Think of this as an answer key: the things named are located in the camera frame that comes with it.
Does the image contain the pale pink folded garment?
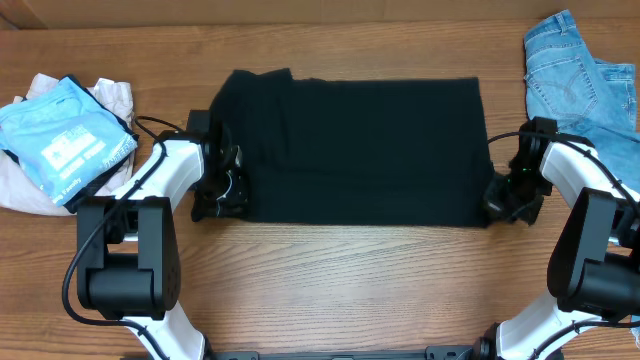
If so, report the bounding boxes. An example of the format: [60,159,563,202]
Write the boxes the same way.
[1,73,134,216]

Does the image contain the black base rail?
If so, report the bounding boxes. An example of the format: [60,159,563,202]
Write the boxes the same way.
[204,345,491,360]

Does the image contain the light blue printed t-shirt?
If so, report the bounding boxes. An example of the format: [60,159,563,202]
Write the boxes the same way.
[1,75,137,207]

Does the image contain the black t-shirt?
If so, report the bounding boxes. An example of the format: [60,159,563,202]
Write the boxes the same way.
[210,69,494,228]

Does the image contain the blue denim jeans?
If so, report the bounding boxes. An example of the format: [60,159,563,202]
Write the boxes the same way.
[524,10,639,191]

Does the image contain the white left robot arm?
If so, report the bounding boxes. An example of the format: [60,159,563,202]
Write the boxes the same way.
[62,110,249,359]

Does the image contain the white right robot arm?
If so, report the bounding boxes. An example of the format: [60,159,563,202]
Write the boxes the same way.
[465,117,639,359]

